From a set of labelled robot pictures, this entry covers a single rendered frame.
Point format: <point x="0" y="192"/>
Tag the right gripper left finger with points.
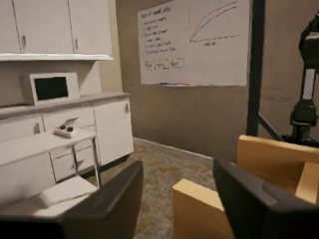
<point x="110" y="212"/>

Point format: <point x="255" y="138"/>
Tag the tan wooden board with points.
<point x="279" y="163"/>
<point x="197" y="213"/>

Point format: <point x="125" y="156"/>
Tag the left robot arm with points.
<point x="305" y="110"/>

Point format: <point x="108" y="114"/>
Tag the wooden rail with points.
<point x="308" y="184"/>

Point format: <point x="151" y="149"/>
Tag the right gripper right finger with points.
<point x="257" y="209"/>

